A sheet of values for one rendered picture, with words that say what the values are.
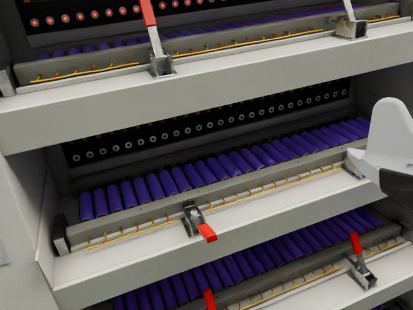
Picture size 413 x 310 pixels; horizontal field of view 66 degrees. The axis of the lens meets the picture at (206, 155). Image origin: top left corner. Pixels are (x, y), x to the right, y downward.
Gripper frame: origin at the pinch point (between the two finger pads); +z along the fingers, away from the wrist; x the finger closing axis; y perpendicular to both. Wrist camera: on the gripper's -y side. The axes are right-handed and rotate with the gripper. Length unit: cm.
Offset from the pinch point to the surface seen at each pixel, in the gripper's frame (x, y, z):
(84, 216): 25.8, -6.2, 24.2
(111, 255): 23.3, -10.1, 18.6
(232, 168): 3.4, -5.9, 25.4
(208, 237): 12.6, -7.8, 10.8
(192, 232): 13.2, -9.6, 16.8
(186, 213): 13.1, -7.7, 18.6
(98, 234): 24.4, -7.9, 21.3
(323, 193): -6.7, -10.5, 17.1
